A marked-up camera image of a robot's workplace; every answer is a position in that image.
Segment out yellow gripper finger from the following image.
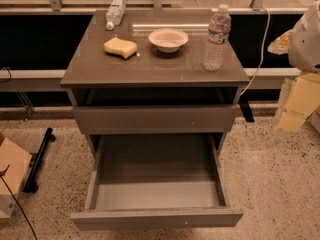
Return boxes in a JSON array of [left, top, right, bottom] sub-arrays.
[[267, 30, 292, 55], [272, 73, 320, 139]]

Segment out clear water bottle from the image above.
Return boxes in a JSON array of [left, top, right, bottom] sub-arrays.
[[106, 0, 126, 30], [203, 4, 231, 71]]

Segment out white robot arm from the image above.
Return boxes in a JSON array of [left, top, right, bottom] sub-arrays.
[[268, 0, 320, 138]]

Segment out grey drawer cabinet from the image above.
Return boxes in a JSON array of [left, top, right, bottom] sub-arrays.
[[61, 10, 249, 150]]

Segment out lying clear water bottle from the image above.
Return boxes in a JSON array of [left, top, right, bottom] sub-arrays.
[[106, 0, 126, 30]]

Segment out open grey middle drawer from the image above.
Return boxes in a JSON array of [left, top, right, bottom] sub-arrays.
[[71, 134, 243, 231]]

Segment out closed grey top drawer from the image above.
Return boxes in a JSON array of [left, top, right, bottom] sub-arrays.
[[73, 106, 235, 135]]

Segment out white bowl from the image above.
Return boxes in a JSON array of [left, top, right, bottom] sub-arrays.
[[148, 28, 189, 53]]

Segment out yellow sponge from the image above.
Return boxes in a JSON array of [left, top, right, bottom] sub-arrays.
[[103, 37, 137, 59]]

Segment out black stand leg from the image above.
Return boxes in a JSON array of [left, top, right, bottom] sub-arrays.
[[23, 128, 56, 193]]

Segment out cardboard box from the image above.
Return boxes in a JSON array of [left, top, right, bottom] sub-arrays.
[[0, 133, 32, 218]]

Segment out white cable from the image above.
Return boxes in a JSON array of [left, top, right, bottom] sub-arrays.
[[239, 6, 272, 96]]

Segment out metal window rail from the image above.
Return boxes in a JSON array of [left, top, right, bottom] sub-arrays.
[[0, 68, 301, 92]]

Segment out black cable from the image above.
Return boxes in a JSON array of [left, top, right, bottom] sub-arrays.
[[0, 164, 39, 240]]

